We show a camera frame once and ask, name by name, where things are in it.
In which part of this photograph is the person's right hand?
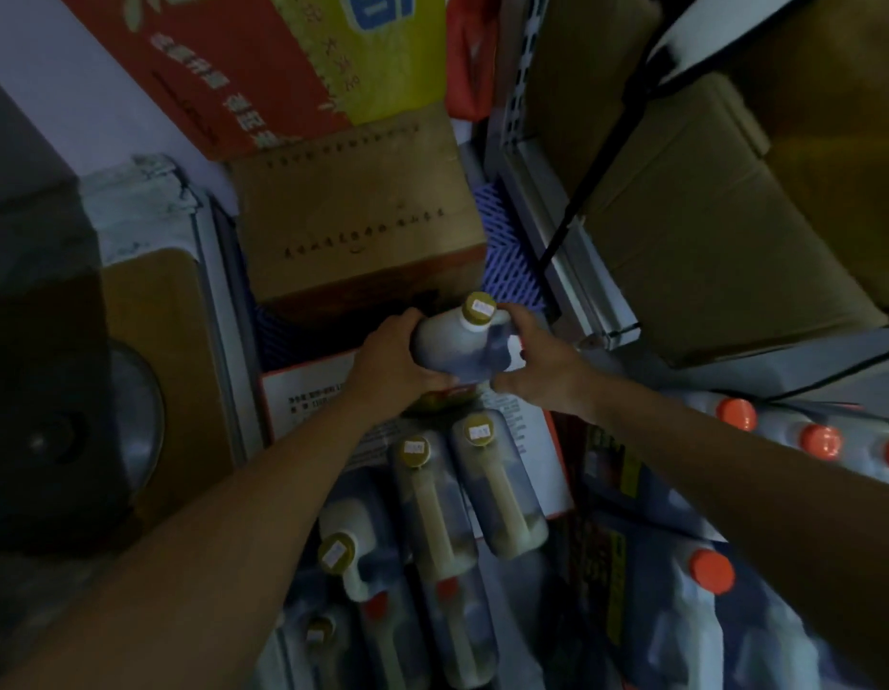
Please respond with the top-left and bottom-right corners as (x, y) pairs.
(489, 303), (598, 419)

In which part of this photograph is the person's left hand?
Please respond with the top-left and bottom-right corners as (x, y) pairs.
(341, 307), (461, 426)

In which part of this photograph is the white jug with yellow cap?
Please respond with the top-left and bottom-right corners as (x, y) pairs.
(410, 292), (526, 387)
(282, 603), (360, 690)
(316, 495), (411, 604)

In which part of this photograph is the person's right forearm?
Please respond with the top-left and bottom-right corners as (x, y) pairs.
(575, 373), (889, 687)

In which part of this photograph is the person's left forearm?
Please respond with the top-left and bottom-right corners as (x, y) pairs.
(0, 384), (396, 690)

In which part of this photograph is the dark bottle with yellow cap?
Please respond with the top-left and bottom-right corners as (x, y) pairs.
(387, 432), (481, 584)
(448, 413), (551, 561)

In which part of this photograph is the blue plastic pallet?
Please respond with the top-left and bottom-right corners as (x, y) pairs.
(254, 181), (549, 373)

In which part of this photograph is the white and red open carton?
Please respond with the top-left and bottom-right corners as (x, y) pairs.
(259, 348), (576, 521)

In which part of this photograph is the white metal shelf rack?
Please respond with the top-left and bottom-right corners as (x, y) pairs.
(484, 0), (889, 404)

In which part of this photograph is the brown printed cardboard box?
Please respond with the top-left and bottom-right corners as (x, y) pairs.
(227, 100), (490, 325)

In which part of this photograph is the large plain brown cardboard box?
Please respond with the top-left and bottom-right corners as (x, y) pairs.
(541, 0), (889, 368)

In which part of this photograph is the wooden board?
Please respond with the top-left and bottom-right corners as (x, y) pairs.
(99, 247), (237, 529)

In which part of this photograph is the round metal lid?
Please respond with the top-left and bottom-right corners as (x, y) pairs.
(106, 337), (166, 496)

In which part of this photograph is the red plastic bag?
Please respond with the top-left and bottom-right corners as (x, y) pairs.
(444, 0), (501, 124)

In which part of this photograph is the red and yellow cardboard box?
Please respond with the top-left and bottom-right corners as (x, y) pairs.
(56, 0), (449, 163)

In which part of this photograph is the dark brown cardboard box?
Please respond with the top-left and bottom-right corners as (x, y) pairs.
(728, 0), (889, 313)

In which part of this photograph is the black strap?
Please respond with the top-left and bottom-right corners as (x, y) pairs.
(534, 57), (664, 277)

